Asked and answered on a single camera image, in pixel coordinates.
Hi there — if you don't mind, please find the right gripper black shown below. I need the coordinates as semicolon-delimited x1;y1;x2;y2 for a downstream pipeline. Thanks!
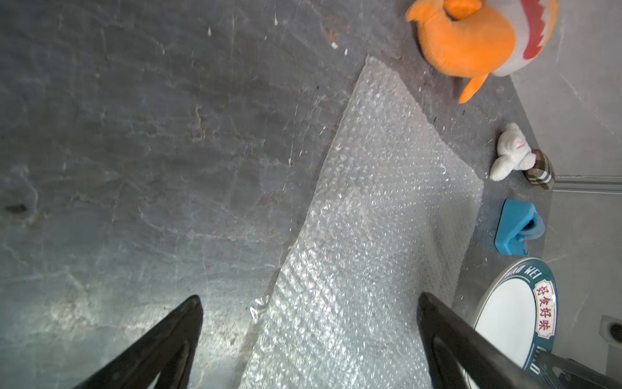
535;352;621;389

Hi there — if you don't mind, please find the clear bubble wrap sheet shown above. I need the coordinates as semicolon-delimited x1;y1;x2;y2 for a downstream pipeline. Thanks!
241;57;484;388

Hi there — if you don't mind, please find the orange shark plush toy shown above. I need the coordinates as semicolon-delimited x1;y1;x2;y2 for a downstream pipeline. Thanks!
406;0;560;104

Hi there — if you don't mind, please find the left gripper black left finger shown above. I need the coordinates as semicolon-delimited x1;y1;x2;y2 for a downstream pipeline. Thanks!
77;295;203;388

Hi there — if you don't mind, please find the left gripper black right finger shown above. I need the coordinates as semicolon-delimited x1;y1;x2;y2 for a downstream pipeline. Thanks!
417;292;539;388

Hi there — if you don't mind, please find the plaid brown pouch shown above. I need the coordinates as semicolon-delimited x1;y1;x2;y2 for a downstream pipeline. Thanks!
525;149;556;191

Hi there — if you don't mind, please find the small white bunny plush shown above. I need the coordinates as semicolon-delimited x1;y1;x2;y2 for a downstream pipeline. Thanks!
489;123;536;182

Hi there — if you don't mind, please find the blue tape dispenser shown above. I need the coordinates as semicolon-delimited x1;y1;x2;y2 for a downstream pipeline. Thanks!
494;199;546;257

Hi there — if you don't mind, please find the white plate teal rim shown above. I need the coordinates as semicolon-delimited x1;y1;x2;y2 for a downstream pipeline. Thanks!
473;258;559;383

